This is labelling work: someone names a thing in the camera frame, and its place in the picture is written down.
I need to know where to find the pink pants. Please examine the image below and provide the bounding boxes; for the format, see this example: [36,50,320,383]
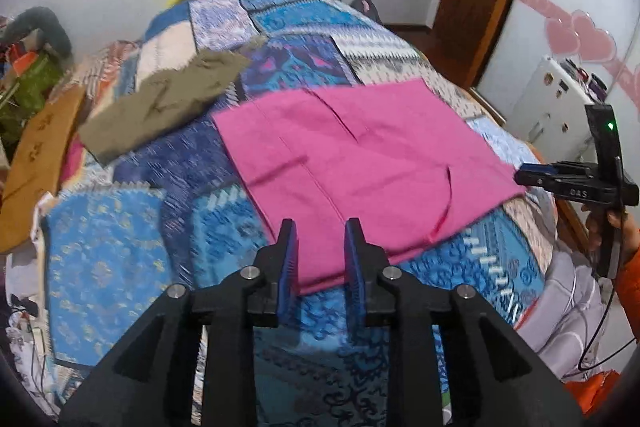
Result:
[214,79,521,294]

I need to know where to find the orange sleeve forearm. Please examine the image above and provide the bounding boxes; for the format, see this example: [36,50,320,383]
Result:
[565,211,640,416]

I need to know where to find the person right hand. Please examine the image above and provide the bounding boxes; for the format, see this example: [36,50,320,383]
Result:
[582,204,624,261]

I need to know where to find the white appliance box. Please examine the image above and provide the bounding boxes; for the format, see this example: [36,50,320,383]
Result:
[506,55,594,162]

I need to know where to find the white sliding wardrobe door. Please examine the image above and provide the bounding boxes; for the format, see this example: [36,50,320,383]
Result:
[477,0,639,168]

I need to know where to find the blue patchwork bedspread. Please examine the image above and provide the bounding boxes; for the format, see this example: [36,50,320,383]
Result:
[41,0,558,426]

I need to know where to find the wooden lap desk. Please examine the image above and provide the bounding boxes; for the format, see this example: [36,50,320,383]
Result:
[0,86,86,255]

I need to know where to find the grey backpack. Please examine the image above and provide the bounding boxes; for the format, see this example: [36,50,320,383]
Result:
[349,0,382,25]

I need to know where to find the olive green pants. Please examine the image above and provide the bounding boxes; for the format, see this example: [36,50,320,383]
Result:
[78,36,268,166]

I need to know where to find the orange striped blanket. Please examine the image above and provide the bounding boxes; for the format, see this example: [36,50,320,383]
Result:
[50,40,139,188]

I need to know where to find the green storage bag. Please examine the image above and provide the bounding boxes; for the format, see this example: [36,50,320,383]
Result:
[1,52,63,147]

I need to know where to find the grey neck pillow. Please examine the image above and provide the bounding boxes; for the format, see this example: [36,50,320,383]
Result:
[1,6,72,58]

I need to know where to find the black camera box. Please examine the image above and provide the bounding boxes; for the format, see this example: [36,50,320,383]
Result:
[585,104,624,280]

